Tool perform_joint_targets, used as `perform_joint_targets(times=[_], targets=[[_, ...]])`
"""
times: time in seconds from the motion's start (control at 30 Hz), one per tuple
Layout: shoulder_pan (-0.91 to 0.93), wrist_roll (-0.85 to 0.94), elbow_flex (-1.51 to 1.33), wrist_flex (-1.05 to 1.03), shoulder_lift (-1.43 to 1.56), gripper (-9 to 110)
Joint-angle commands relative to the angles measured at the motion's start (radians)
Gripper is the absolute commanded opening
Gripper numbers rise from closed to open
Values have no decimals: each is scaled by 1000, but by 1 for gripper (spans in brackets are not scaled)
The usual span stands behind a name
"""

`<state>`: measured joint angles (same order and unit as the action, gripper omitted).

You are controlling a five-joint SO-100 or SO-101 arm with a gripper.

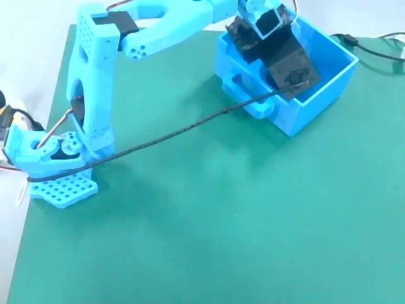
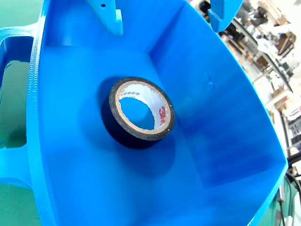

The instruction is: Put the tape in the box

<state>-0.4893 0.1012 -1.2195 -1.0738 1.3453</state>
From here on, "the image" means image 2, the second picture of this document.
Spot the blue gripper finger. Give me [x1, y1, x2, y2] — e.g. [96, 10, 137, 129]
[85, 0, 124, 36]
[208, 0, 245, 33]

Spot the black cable with inline connector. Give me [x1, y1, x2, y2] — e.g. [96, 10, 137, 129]
[284, 173, 301, 189]

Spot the blue plastic box with handle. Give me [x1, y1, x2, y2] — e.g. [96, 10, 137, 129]
[0, 0, 289, 226]

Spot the black electrical tape roll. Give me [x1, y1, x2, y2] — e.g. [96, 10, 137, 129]
[101, 76, 176, 150]

